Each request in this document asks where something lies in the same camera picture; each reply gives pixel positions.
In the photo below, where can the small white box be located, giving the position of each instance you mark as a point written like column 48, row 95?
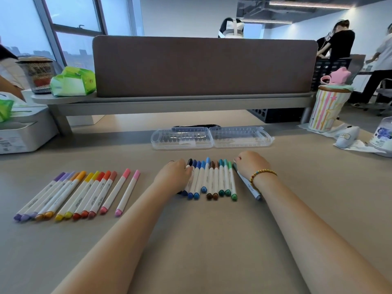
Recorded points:
column 27, row 96

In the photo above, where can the grey desk riser shelf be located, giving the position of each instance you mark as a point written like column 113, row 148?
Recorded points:
column 183, row 104

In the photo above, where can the person's right forearm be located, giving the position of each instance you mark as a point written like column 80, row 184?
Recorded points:
column 315, row 241

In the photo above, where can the white tissue paper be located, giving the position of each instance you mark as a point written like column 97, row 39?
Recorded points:
column 361, row 148

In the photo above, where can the black plastic file rack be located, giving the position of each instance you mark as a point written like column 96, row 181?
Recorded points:
column 324, row 71

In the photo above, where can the clear plastic marker case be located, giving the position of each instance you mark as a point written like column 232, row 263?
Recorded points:
column 245, row 137

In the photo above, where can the person's left forearm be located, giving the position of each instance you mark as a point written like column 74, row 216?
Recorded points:
column 113, row 244

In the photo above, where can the person's left hand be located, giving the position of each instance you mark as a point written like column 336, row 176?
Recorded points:
column 174, row 179

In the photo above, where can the dark window frame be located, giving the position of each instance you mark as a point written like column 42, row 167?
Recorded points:
column 79, row 29

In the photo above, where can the black smartphone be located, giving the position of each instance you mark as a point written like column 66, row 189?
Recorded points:
column 196, row 126

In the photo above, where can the group of cool-coloured white markers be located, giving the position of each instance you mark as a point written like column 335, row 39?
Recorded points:
column 203, row 180

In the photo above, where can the white desk organizer box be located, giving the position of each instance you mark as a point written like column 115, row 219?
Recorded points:
column 27, row 134

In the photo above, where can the brown fabric desk divider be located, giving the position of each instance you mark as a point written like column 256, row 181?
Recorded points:
column 205, row 67

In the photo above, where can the clear bottle purple cap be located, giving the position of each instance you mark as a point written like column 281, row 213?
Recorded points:
column 382, row 136

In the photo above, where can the group of warm-coloured white markers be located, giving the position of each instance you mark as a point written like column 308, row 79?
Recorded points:
column 76, row 199

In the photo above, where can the person's right hand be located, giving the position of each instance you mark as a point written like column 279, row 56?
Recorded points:
column 252, row 163

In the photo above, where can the white plush toy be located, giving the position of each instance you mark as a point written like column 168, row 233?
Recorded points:
column 346, row 139

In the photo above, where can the black mesh pen holder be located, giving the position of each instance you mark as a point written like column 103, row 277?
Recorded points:
column 38, row 74

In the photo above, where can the linear ceiling light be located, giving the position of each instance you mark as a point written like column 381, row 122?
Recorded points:
column 266, row 21
column 309, row 4

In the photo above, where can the grey office chair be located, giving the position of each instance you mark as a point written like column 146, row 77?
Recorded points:
column 385, row 94

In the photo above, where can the striped tumbler pink lid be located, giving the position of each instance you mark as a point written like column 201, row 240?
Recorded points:
column 327, row 110

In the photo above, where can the crumpled green tissue pack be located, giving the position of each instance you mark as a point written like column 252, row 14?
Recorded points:
column 5, row 110

